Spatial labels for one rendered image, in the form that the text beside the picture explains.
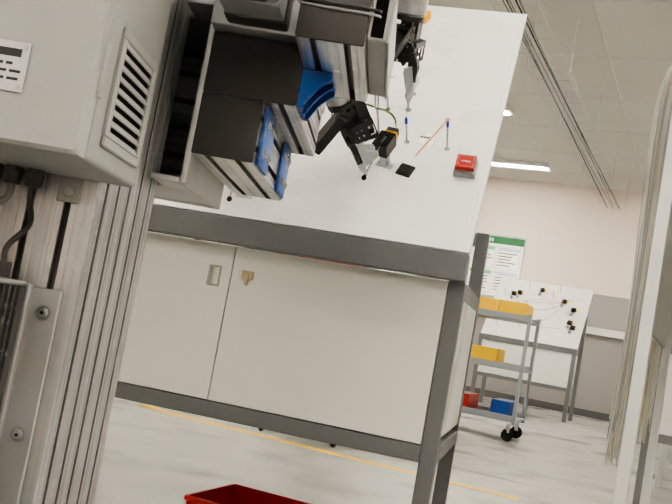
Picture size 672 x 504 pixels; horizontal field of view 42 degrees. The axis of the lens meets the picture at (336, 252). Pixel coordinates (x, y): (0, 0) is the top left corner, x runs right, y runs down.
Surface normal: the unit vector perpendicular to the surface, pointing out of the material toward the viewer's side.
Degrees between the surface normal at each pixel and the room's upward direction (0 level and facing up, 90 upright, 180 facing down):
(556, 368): 90
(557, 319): 50
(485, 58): 54
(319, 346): 90
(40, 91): 90
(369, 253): 90
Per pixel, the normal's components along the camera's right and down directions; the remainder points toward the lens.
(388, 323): -0.22, -0.12
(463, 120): -0.07, -0.67
